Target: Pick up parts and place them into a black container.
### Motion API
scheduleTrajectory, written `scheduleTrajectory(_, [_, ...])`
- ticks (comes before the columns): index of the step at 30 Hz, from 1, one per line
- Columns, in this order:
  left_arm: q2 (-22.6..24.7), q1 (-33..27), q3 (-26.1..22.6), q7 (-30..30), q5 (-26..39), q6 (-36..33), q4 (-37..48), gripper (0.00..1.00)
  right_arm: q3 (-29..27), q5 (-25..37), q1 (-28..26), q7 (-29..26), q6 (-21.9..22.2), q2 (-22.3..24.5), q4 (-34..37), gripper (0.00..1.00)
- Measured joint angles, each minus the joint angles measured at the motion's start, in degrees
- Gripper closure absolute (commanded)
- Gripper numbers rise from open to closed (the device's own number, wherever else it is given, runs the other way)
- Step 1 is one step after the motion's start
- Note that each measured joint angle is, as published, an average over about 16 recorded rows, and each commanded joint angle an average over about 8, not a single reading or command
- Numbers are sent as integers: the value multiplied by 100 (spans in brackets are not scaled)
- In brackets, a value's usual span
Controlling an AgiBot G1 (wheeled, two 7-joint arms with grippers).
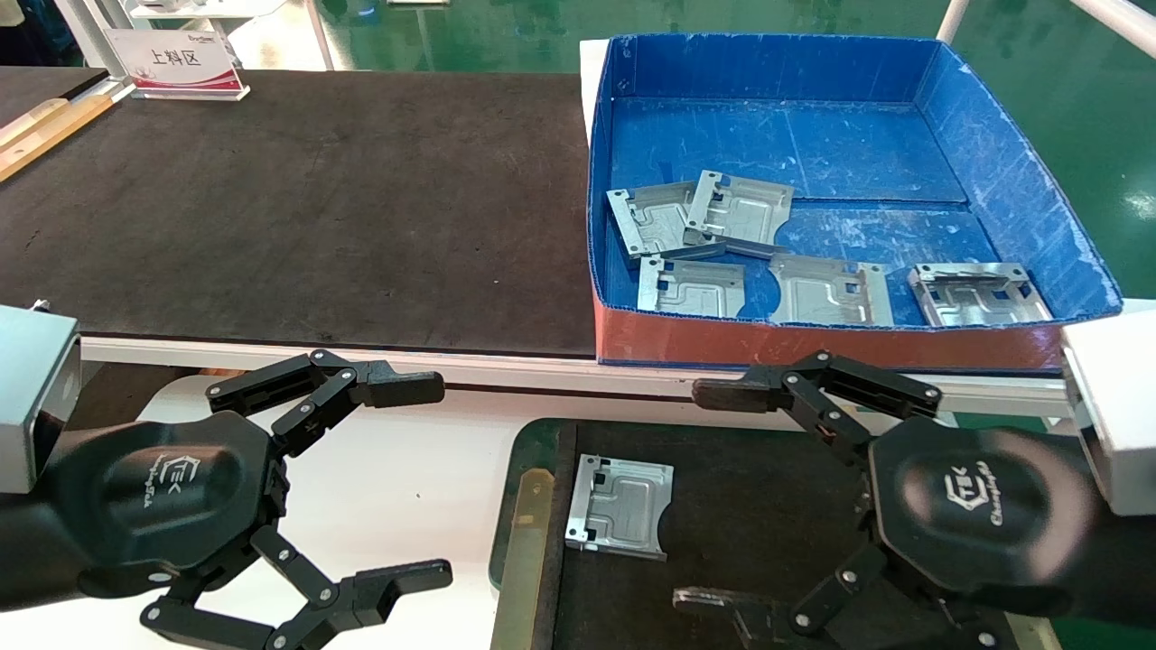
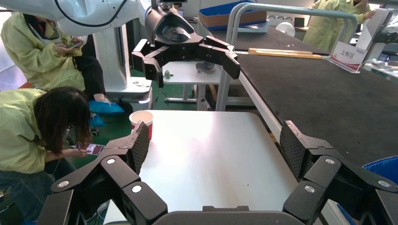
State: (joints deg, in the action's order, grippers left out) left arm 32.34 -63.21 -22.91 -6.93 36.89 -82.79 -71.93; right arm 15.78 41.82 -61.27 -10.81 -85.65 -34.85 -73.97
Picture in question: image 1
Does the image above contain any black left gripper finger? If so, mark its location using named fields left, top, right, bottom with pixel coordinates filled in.
left=206, top=349, right=446, bottom=460

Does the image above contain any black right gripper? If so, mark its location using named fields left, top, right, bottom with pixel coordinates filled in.
left=673, top=350, right=1156, bottom=650

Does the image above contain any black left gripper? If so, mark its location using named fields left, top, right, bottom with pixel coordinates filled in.
left=0, top=411, right=454, bottom=650

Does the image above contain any stamped metal bracket plate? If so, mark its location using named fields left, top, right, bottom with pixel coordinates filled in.
left=766, top=253, right=895, bottom=328
left=564, top=454, right=676, bottom=562
left=684, top=170, right=796, bottom=260
left=607, top=181, right=728, bottom=261
left=907, top=262, right=1056, bottom=328
left=637, top=255, right=748, bottom=319

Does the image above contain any black container tray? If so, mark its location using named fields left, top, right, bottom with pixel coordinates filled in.
left=489, top=415, right=1067, bottom=650

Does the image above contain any olive flat metal strip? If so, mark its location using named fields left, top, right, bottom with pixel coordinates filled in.
left=492, top=468, right=557, bottom=650

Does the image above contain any black felt table mat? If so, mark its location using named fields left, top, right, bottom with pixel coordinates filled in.
left=0, top=65, right=599, bottom=359

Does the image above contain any blue corrugated box red side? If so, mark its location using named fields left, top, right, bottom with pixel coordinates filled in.
left=585, top=32, right=1126, bottom=374

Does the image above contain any white red acrylic sign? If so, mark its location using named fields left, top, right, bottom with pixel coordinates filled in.
left=102, top=27, right=251, bottom=101

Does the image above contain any brown wooden stick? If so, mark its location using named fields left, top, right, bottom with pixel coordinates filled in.
left=0, top=94, right=116, bottom=181

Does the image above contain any light wooden stick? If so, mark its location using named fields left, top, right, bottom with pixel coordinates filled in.
left=0, top=97, right=71, bottom=150

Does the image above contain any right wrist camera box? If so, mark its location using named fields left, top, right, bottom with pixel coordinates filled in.
left=1059, top=310, right=1156, bottom=517

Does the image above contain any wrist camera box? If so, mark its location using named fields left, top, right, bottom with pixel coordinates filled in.
left=1059, top=310, right=1156, bottom=517
left=0, top=305, right=84, bottom=496

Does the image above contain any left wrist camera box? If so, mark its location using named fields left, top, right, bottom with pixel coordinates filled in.
left=0, top=305, right=84, bottom=496

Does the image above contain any grey metal tube frame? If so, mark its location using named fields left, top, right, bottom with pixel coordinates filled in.
left=54, top=0, right=136, bottom=91

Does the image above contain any white pipe rail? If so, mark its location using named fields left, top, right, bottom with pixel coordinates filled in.
left=937, top=0, right=1156, bottom=57

